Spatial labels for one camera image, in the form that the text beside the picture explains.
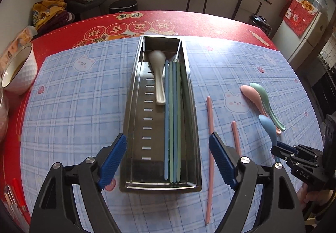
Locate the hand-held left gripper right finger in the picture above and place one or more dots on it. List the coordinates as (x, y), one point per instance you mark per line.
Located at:
(223, 162)

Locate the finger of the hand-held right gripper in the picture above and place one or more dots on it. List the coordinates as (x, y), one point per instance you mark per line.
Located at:
(279, 153)
(284, 146)

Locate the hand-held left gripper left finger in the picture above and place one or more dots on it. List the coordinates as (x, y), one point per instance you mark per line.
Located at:
(113, 162)

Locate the blue spoon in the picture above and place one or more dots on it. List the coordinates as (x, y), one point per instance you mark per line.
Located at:
(266, 124)

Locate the pink chopstick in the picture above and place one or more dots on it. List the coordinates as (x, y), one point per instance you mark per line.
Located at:
(210, 130)
(235, 135)

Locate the stainless steel utensil tray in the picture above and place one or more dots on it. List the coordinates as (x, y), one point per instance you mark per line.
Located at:
(141, 143)

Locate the green chopstick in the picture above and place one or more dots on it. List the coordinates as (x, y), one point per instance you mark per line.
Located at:
(178, 130)
(171, 130)

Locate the blue chopstick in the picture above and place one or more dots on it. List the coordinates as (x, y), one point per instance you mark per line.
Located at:
(174, 130)
(166, 130)

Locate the green spoon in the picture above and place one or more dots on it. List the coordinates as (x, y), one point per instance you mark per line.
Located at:
(258, 88)

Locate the pink spoon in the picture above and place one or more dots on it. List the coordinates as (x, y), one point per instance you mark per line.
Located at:
(248, 91)

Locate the beige spoon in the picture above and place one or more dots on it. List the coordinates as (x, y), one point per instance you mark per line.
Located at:
(157, 70)

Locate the person's right forearm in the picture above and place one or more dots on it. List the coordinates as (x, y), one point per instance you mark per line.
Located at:
(325, 219)

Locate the person's right hand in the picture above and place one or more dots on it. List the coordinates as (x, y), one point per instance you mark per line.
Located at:
(307, 197)

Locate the blue plaid table mat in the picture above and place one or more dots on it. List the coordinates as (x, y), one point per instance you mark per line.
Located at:
(78, 117)

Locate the dark kitchen cabinet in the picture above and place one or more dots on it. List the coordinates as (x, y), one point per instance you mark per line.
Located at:
(325, 72)

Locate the white refrigerator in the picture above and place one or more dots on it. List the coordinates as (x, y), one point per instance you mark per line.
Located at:
(307, 44)

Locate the clear pen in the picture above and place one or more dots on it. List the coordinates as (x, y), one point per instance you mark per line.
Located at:
(10, 201)

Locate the white ribbed bowl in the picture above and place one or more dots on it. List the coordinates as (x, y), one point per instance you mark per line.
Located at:
(25, 75)

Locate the red gift bag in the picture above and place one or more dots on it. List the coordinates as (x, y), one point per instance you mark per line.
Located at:
(300, 15)

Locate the red printed tablecloth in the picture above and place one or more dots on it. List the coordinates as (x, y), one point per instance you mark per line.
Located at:
(210, 25)

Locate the clear plastic containers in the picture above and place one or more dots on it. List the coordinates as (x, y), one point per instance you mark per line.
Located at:
(313, 0)

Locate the orange snack packet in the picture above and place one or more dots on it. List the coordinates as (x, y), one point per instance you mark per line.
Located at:
(15, 41)

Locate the black trash bin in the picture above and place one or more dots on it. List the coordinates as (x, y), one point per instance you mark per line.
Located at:
(123, 7)

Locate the pile of clothes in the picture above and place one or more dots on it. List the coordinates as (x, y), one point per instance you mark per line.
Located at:
(50, 12)

